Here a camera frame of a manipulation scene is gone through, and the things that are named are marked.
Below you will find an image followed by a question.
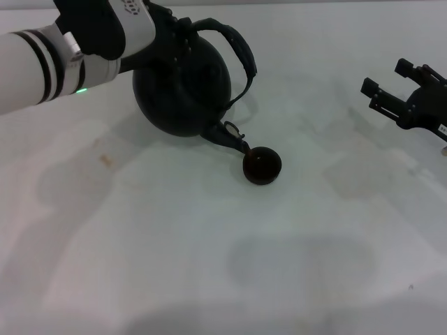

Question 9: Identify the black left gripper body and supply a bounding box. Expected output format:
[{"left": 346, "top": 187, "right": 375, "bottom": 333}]
[{"left": 119, "top": 0, "right": 178, "bottom": 73}]

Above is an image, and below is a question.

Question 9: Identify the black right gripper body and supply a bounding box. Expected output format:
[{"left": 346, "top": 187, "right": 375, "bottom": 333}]
[{"left": 397, "top": 84, "right": 447, "bottom": 143}]

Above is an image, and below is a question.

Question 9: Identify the black round teapot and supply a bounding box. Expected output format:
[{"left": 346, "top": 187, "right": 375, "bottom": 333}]
[{"left": 132, "top": 17, "right": 259, "bottom": 158}]

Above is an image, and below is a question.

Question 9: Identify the small black teacup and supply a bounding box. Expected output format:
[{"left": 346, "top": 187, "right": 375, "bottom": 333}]
[{"left": 242, "top": 146, "right": 283, "bottom": 186}]

